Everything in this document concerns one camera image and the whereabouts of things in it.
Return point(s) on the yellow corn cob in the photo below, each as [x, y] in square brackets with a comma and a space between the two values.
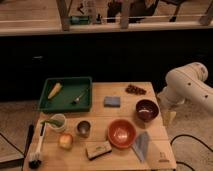
[57, 87]

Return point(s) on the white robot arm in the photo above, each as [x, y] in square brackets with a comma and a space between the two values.
[185, 83]

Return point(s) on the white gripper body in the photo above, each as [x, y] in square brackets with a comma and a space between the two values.
[168, 116]

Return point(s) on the metal cup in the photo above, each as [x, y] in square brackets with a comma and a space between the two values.
[83, 129]

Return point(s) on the blue sponge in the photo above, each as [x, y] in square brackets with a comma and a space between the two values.
[112, 101]

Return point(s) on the green vegetable in mug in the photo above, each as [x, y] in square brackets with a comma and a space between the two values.
[52, 121]

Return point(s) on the wooden block eraser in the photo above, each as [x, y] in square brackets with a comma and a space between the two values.
[96, 149]

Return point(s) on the apple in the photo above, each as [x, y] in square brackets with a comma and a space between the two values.
[65, 141]

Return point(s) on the wooden shelf frame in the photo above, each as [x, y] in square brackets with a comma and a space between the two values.
[41, 17]

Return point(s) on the dark purple bowl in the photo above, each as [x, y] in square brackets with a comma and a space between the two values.
[147, 110]

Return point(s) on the white mug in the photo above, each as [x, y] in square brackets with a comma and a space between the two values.
[61, 118]

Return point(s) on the bunch of dark grapes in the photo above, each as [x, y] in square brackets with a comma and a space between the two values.
[132, 89]

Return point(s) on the grey folded cloth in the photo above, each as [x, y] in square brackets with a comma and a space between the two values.
[140, 146]

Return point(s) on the green plastic tray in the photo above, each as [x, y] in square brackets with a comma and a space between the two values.
[72, 87]

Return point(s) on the metal spoon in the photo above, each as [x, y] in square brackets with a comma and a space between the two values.
[77, 99]

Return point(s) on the orange bowl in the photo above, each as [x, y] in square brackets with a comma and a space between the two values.
[121, 133]

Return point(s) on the green bottle on shelf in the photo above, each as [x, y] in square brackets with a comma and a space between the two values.
[79, 20]

